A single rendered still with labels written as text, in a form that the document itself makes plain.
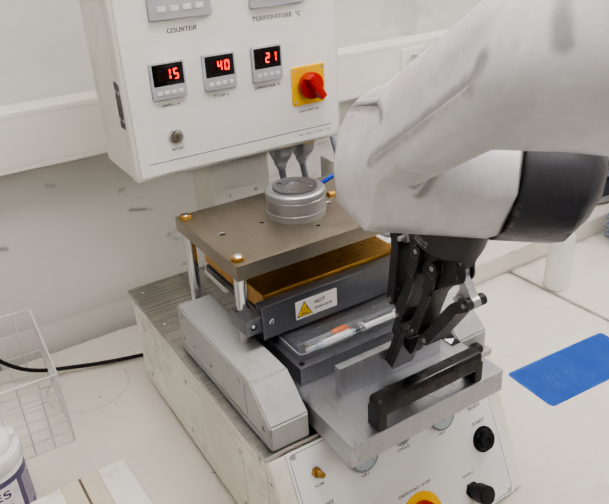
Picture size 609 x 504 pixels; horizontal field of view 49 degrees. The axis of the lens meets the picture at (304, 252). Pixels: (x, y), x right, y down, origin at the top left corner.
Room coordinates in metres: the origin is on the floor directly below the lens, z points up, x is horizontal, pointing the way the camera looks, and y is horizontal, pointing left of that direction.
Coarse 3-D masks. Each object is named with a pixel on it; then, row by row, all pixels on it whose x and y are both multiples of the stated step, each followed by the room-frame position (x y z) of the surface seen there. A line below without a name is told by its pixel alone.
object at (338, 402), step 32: (384, 352) 0.62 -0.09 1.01; (416, 352) 0.65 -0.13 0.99; (448, 352) 0.66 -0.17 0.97; (320, 384) 0.62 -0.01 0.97; (352, 384) 0.60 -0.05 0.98; (384, 384) 0.61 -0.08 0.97; (480, 384) 0.61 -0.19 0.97; (320, 416) 0.56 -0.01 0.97; (352, 416) 0.56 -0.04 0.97; (416, 416) 0.56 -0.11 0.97; (448, 416) 0.58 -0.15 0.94; (352, 448) 0.51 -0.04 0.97; (384, 448) 0.53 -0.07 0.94
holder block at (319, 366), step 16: (256, 336) 0.71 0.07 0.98; (368, 336) 0.67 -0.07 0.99; (384, 336) 0.68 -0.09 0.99; (272, 352) 0.67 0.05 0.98; (288, 352) 0.65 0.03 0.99; (336, 352) 0.64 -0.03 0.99; (352, 352) 0.65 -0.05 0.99; (288, 368) 0.64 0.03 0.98; (304, 368) 0.62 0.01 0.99; (320, 368) 0.63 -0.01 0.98; (304, 384) 0.62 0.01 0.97
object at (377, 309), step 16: (368, 304) 0.73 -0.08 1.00; (384, 304) 0.73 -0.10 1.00; (320, 320) 0.70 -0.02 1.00; (336, 320) 0.70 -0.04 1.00; (352, 320) 0.70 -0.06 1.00; (368, 320) 0.69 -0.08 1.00; (288, 336) 0.67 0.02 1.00; (304, 336) 0.67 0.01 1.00; (320, 336) 0.67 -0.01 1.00; (336, 336) 0.66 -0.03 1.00; (304, 352) 0.63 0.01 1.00
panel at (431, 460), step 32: (480, 416) 0.67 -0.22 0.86; (320, 448) 0.57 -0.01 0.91; (416, 448) 0.62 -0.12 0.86; (448, 448) 0.63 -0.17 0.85; (320, 480) 0.55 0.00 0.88; (352, 480) 0.57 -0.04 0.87; (384, 480) 0.58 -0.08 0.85; (416, 480) 0.60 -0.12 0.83; (448, 480) 0.61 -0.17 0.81; (480, 480) 0.63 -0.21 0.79
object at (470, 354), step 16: (464, 352) 0.61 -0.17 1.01; (480, 352) 0.61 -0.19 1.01; (432, 368) 0.58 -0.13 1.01; (448, 368) 0.58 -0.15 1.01; (464, 368) 0.59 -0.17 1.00; (480, 368) 0.60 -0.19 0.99; (400, 384) 0.56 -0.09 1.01; (416, 384) 0.56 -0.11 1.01; (432, 384) 0.57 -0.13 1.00; (448, 384) 0.58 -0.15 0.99; (384, 400) 0.54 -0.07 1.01; (400, 400) 0.54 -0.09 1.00; (416, 400) 0.56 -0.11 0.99; (368, 416) 0.55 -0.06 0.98; (384, 416) 0.53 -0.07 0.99
